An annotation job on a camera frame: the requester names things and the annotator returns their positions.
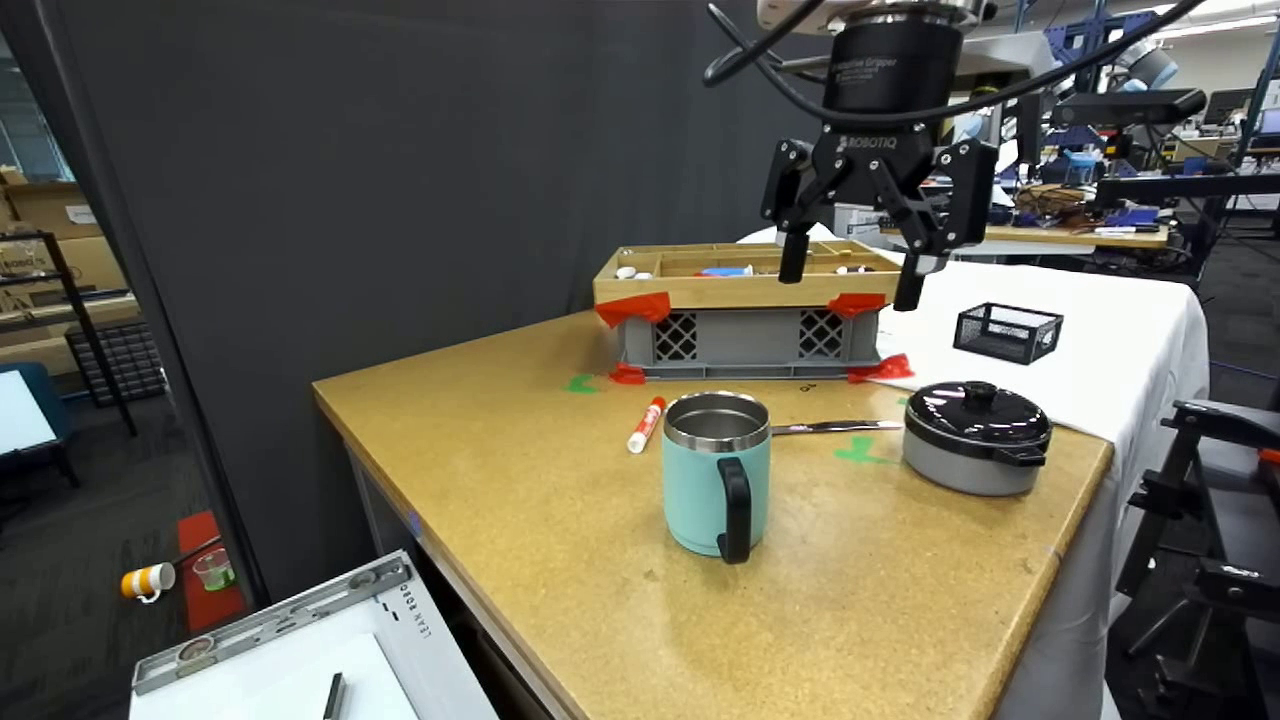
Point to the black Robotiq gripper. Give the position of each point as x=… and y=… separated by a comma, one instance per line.
x=886, y=82

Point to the Franka robot arm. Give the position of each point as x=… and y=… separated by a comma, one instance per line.
x=784, y=8

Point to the wooden cutlery tray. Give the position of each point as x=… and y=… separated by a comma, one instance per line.
x=733, y=289

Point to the grey plastic crate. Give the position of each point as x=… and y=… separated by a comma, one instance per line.
x=747, y=342

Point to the small green tape mark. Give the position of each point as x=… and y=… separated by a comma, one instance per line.
x=863, y=452

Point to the cluttered lab workbench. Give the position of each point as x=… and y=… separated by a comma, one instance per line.
x=1135, y=172

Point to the grey pot with black lid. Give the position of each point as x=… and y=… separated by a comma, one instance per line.
x=974, y=442

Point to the white table cloth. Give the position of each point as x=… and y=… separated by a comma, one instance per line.
x=1135, y=345

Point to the red Expo marker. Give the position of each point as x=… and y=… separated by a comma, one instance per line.
x=645, y=426

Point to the black backdrop panel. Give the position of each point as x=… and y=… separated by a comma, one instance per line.
x=402, y=172

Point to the black tripod stand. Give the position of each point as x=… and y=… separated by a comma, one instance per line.
x=1202, y=586

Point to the black marker pen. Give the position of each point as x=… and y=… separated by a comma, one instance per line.
x=332, y=698

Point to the small whiteboard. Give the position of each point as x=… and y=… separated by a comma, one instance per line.
x=266, y=654

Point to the black metal shelf rack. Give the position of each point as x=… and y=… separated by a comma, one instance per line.
x=102, y=360

